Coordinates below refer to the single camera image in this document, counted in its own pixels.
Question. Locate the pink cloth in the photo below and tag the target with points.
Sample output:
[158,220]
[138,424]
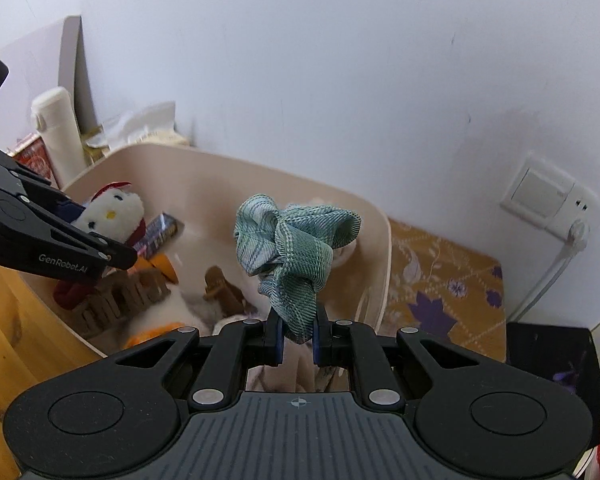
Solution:
[290,372]

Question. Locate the red drink carton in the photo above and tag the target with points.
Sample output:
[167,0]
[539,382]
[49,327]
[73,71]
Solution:
[32,157]

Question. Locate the beige plastic basin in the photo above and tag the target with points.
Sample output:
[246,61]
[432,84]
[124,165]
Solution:
[210,180]

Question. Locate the pale board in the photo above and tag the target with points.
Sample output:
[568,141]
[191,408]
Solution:
[35,55]

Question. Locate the white thermos bottle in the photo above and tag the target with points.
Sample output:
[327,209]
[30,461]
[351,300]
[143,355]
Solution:
[62,135]

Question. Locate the black box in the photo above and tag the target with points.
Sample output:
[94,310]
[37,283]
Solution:
[555,355]

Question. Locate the green plaid cloth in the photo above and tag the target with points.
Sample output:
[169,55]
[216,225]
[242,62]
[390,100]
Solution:
[300,255]

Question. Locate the brown comb-shaped toy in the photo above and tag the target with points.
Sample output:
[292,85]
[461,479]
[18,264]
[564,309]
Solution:
[125,300]

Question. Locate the brown small figure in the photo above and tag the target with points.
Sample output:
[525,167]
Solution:
[220,287]

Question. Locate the yellow floral mat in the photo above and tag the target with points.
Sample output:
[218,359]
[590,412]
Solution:
[445,285]

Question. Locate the white wall switch socket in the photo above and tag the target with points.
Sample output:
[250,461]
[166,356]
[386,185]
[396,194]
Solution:
[550,192]

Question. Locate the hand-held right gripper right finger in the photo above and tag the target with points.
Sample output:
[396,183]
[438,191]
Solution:
[319,347]

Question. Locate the yellow packet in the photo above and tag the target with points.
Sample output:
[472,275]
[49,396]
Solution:
[95,142]

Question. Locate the purple printed snack packet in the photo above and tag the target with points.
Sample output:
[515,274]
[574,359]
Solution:
[155,232]

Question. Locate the white plug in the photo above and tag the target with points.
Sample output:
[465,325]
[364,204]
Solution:
[577,232]

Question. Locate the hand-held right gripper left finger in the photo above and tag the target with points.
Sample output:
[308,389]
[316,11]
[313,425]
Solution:
[278,342]

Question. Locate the white plush duck red hat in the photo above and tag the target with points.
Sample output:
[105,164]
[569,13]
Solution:
[111,215]

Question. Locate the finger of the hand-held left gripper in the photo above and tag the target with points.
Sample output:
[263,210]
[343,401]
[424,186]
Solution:
[80,255]
[70,208]

